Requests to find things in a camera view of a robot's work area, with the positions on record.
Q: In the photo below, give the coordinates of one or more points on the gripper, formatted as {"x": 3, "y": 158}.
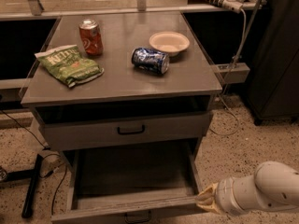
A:
{"x": 224, "y": 195}

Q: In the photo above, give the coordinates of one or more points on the grey drawer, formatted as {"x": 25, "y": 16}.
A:
{"x": 132, "y": 184}
{"x": 116, "y": 132}

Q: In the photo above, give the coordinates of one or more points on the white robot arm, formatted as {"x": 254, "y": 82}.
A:
{"x": 274, "y": 187}

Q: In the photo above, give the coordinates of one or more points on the grey drawer cabinet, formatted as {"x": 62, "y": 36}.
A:
{"x": 124, "y": 91}

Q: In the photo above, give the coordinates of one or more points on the dark cabinet at right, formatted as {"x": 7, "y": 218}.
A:
{"x": 272, "y": 89}

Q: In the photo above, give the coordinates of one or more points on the blue soda can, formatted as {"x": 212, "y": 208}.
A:
{"x": 150, "y": 60}

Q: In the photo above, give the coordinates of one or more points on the white paper bowl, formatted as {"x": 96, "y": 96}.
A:
{"x": 171, "y": 43}

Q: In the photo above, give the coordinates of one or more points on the green chip bag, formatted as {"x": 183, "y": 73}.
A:
{"x": 66, "y": 64}

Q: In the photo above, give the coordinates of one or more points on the red soda can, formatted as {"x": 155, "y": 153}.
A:
{"x": 90, "y": 35}

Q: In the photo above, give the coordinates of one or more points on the grey side bracket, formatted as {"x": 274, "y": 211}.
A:
{"x": 227, "y": 74}

